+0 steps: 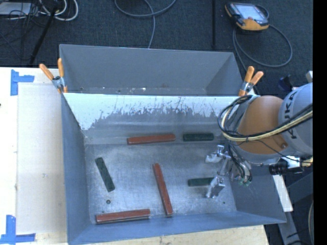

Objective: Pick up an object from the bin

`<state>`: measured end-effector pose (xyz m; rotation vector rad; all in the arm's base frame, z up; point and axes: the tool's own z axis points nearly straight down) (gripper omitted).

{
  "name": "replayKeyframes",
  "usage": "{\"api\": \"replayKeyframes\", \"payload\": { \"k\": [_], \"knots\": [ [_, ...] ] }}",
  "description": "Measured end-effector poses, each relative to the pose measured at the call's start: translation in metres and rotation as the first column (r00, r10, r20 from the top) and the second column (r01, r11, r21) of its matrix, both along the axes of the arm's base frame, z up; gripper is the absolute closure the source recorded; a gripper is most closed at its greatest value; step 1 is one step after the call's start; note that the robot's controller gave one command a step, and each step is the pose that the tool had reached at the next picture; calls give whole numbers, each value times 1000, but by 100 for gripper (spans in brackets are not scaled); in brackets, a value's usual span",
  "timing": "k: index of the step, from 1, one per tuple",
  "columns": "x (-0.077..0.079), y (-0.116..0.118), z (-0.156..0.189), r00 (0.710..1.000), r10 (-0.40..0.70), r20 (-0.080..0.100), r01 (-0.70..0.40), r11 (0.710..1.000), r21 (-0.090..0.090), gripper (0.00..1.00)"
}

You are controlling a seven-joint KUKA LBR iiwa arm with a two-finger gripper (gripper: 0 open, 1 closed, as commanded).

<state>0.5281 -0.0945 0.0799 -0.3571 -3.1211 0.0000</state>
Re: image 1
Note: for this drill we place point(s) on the black cylinder on white bracket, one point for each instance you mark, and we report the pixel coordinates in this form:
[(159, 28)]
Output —
[(278, 168)]

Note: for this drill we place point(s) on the grey metal bin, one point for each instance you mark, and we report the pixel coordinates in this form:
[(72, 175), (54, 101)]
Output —
[(132, 177)]

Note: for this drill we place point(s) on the dark green flat block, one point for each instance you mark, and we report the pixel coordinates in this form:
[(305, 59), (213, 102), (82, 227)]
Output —
[(105, 174), (198, 137), (200, 182)]

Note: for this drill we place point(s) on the red-brown flat block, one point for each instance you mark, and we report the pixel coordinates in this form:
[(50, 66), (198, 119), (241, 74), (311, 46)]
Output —
[(150, 139), (122, 216), (162, 189)]

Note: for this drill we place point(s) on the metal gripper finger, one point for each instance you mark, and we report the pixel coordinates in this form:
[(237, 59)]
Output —
[(216, 186), (215, 155)]

